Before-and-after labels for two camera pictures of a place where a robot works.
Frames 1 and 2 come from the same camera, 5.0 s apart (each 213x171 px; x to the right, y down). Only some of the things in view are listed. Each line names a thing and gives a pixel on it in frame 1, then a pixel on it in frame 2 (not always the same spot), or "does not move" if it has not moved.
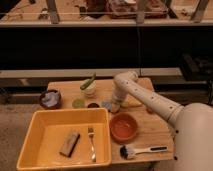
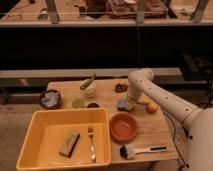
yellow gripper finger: [115, 107] → [130, 105]
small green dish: [78, 103] does not move
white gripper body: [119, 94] → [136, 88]
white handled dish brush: [128, 152] does not move
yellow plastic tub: [66, 139] does not move
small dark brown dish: [93, 105] does not move
